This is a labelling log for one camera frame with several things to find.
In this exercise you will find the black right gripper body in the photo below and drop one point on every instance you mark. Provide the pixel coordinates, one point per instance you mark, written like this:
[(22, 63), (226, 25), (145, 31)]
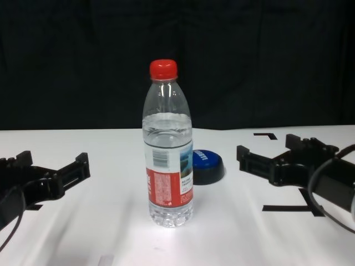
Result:
[(299, 169)]

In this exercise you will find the black T-shaped tape mark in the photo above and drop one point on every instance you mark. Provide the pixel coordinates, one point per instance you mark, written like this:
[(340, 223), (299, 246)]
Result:
[(280, 208), (37, 206)]

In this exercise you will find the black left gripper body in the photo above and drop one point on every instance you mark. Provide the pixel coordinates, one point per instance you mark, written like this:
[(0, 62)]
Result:
[(33, 185)]

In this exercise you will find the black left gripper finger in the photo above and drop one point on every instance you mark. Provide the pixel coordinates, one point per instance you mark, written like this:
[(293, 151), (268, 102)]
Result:
[(25, 158), (73, 171)]

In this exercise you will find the black L-shaped tape mark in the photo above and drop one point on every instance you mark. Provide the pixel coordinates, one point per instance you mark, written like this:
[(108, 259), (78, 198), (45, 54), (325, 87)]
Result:
[(270, 135)]

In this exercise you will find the clear water bottle red cap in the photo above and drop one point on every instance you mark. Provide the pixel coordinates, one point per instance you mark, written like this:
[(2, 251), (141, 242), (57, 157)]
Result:
[(166, 155)]

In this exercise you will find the blue round lid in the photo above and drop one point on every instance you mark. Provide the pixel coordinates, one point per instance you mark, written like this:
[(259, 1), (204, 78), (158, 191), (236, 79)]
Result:
[(208, 163)]

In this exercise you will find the black curtain backdrop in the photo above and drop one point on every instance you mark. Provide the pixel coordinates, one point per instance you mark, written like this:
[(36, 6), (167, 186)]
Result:
[(83, 55)]

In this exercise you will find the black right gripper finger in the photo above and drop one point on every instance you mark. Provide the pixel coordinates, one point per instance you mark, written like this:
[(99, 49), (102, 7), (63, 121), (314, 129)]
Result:
[(310, 145), (255, 164)]

